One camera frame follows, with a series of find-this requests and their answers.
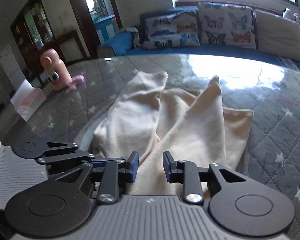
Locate cream garment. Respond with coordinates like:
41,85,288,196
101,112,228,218
93,72,254,195

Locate tissue pack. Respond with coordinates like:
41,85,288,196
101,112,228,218
10,79,46,122

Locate grey quilted table cover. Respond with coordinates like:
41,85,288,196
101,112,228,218
0,54,300,239

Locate white refrigerator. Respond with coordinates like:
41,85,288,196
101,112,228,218
0,46,25,90

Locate pink cartoon water bottle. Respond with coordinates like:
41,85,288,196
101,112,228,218
40,49,72,91

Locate dark wooden cabinet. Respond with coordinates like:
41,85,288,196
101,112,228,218
10,0,87,80

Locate blue sofa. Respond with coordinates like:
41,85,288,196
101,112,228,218
98,7,300,71

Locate blue cabinet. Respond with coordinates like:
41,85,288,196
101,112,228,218
94,15,119,44

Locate left butterfly cushion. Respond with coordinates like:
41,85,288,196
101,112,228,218
142,10,200,50

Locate butterfly cushion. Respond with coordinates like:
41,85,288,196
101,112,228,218
142,10,200,50
198,3,256,50

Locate plain beige cushion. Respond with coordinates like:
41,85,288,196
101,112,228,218
254,10,300,62

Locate right butterfly cushion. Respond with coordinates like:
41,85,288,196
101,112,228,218
198,3,256,50

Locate white plush toy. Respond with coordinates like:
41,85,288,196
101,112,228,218
282,8,300,23

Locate pink bottle strap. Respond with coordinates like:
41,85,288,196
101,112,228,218
66,74,86,88

